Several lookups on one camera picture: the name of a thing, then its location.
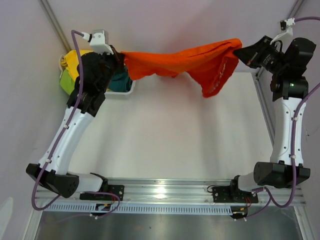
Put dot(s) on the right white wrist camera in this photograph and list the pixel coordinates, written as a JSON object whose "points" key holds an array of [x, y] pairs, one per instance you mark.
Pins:
{"points": [[286, 29]]}

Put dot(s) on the white plastic bin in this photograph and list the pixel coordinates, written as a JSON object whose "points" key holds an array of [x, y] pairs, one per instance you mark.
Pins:
{"points": [[120, 95]]}

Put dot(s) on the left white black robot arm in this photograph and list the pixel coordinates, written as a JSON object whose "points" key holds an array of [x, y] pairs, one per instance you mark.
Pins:
{"points": [[52, 170]]}

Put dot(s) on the yellow shorts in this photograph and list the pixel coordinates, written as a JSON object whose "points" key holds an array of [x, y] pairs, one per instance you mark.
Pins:
{"points": [[70, 62]]}

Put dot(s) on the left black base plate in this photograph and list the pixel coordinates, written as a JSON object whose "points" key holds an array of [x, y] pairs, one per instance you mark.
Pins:
{"points": [[111, 193]]}

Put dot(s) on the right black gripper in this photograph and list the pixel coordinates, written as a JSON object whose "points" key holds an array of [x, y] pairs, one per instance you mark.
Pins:
{"points": [[249, 54]]}

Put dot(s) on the lime green shorts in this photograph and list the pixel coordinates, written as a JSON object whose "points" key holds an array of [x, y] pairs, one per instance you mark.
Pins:
{"points": [[66, 82]]}

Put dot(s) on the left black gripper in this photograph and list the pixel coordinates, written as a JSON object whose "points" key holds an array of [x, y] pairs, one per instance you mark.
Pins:
{"points": [[117, 57]]}

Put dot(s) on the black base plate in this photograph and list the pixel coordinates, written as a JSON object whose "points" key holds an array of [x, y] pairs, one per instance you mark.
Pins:
{"points": [[111, 193], [225, 195]]}

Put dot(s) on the aluminium mounting rail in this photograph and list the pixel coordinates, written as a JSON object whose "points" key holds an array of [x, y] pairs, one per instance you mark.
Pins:
{"points": [[174, 191]]}

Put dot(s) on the teal shorts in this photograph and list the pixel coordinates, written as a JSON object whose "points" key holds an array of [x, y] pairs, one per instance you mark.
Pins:
{"points": [[120, 83]]}

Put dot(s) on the white slotted cable duct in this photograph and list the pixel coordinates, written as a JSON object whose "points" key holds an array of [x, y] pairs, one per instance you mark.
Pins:
{"points": [[135, 208]]}

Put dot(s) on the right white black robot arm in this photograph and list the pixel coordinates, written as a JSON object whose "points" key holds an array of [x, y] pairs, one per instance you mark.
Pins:
{"points": [[290, 91]]}

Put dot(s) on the orange shorts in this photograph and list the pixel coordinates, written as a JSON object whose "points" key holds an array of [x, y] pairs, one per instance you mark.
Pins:
{"points": [[208, 65]]}

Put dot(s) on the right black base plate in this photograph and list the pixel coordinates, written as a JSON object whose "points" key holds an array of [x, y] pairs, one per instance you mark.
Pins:
{"points": [[225, 195]]}

